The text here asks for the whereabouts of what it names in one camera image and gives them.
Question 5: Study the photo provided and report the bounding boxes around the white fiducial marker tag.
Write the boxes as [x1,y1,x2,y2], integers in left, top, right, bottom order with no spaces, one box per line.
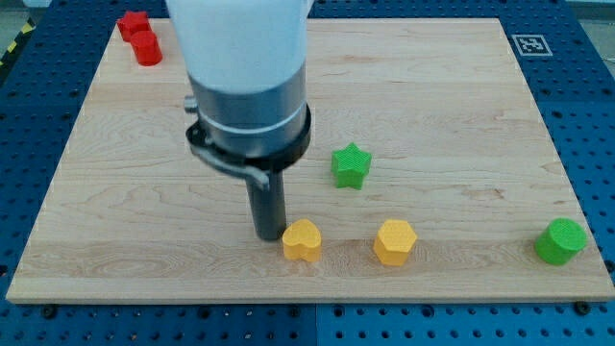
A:
[512,34,553,57]

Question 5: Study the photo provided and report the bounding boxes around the green cylinder block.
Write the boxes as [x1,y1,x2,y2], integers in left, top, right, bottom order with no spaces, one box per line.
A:
[534,218,587,265]

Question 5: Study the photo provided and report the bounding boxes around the green star block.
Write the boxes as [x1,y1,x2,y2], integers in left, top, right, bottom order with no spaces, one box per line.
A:
[331,142,372,190]

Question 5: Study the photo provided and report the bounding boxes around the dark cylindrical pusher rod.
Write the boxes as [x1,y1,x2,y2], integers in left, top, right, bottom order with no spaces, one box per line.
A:
[246,172,286,241]

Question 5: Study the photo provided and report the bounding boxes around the black bolt left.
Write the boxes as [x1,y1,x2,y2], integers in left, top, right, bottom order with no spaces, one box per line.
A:
[40,305,58,320]

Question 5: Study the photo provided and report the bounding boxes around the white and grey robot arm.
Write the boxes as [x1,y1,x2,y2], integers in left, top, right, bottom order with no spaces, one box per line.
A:
[166,0,312,240]

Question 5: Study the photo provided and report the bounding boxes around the light wooden board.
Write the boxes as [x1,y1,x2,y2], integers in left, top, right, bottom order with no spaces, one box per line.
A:
[7,19,614,305]

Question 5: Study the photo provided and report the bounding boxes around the red cylinder block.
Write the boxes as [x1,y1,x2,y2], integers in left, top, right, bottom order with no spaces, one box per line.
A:
[131,31,162,66]

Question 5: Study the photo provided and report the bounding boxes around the black bolt right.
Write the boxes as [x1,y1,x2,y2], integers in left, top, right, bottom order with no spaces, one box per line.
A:
[574,301,592,316]

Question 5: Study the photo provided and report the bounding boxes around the yellow hexagon block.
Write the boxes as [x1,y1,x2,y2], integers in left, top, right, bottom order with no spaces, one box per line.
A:
[373,219,418,266]

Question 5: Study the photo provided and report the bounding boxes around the red star block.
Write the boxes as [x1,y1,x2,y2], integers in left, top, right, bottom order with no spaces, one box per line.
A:
[116,11,151,42]

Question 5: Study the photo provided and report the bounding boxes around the yellow heart block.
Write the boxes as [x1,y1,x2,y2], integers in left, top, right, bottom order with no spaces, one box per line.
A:
[282,218,322,262]

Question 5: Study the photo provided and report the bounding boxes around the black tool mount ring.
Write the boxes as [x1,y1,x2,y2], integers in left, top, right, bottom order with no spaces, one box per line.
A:
[185,105,311,190]

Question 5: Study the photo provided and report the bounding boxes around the black bolt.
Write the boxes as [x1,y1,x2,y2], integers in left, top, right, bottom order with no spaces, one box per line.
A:
[574,301,592,316]
[40,305,58,320]

